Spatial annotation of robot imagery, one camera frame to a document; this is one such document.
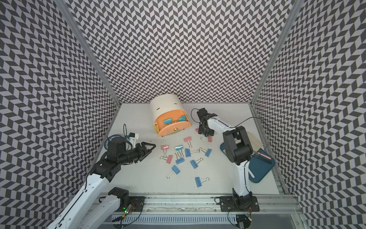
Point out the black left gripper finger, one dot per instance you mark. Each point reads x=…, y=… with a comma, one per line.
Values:
x=142, y=156
x=148, y=147

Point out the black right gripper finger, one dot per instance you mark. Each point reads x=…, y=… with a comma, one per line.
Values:
x=209, y=132
x=201, y=130

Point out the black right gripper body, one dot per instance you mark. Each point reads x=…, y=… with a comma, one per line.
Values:
x=205, y=128

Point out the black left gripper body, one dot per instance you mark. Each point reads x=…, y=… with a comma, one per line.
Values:
x=130, y=155

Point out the orange top drawer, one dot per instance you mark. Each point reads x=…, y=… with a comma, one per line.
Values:
x=172, y=128

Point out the white round drawer cabinet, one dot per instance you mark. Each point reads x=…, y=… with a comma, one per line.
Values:
x=163, y=104

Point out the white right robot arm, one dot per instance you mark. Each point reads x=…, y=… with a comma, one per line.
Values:
x=230, y=136

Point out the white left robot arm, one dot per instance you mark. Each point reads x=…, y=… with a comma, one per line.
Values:
x=76, y=215

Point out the pink binder clip centre top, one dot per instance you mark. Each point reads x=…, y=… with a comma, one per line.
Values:
x=188, y=141

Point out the yellow middle drawer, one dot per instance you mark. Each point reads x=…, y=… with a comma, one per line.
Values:
x=156, y=130

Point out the blue binder clip centre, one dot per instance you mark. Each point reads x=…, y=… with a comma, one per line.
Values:
x=189, y=152

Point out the pink binder clip lower left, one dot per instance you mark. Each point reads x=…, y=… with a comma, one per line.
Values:
x=168, y=159

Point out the blue binder clip mid right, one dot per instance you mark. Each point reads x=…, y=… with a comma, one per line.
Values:
x=195, y=163

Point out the blue binder clip lower left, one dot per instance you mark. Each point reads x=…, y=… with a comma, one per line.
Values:
x=175, y=170

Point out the blue binder clip centre low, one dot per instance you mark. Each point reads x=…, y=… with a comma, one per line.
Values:
x=179, y=159

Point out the blue binder clip bottom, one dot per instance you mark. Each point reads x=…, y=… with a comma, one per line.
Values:
x=199, y=181

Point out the beige cloth napkin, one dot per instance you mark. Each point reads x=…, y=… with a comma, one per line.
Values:
x=255, y=142

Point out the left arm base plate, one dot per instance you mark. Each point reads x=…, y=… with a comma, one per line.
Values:
x=135, y=204

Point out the aluminium front rail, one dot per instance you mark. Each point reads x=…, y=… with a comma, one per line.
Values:
x=206, y=204

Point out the pink handled utensil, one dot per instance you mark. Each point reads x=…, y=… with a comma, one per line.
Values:
x=262, y=157

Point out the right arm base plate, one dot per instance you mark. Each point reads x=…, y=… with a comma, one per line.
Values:
x=227, y=204

